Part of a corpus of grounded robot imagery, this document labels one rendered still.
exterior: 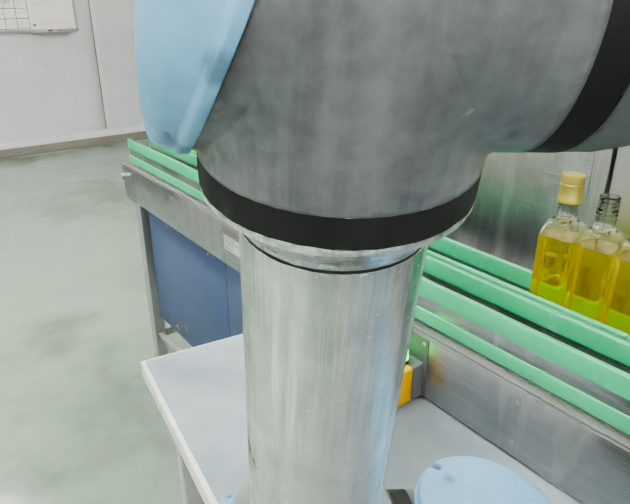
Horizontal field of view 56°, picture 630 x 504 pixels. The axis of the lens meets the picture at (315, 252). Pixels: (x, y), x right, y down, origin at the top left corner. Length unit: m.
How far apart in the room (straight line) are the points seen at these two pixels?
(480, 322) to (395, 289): 0.72
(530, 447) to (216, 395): 0.53
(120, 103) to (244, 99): 6.41
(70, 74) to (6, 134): 0.83
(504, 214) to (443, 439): 0.48
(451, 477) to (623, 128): 0.34
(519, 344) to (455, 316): 0.12
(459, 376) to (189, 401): 0.47
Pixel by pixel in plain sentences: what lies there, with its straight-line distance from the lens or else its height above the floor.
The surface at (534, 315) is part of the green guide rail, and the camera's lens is 0.99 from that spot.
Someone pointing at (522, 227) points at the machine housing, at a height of 0.98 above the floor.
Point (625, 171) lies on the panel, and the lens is 1.07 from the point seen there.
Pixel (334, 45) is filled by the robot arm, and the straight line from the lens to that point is 0.17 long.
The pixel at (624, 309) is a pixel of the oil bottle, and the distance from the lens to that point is 0.95.
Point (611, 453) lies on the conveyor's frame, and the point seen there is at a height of 0.86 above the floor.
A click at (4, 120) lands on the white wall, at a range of 6.32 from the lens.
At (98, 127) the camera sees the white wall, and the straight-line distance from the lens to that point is 6.55.
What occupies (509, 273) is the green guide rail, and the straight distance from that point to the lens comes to 1.11.
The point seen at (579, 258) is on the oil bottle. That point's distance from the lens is 0.96.
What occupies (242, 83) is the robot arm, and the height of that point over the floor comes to 1.38.
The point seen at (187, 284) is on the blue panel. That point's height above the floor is 0.57.
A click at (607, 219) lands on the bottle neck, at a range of 0.94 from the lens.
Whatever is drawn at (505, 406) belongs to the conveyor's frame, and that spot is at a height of 0.83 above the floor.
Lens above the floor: 1.40
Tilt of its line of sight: 23 degrees down
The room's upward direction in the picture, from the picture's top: straight up
